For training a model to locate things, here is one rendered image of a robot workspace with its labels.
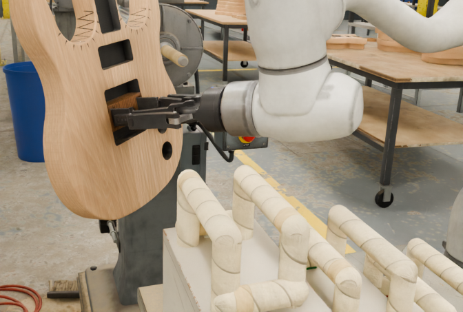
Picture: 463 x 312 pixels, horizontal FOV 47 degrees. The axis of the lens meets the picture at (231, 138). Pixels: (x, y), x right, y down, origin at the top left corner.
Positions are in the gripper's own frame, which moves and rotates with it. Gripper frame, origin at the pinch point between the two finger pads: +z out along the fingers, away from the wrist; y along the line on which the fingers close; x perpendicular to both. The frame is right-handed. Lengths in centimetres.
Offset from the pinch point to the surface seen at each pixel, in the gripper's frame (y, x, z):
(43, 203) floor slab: 151, -102, 202
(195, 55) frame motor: 64, -1, 22
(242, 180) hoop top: -14.5, -6.1, -28.1
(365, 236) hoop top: -8.2, -16.5, -42.8
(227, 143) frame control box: 68, -30, 18
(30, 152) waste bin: 204, -88, 262
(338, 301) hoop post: -20, -19, -42
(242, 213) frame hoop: -13.2, -11.7, -26.7
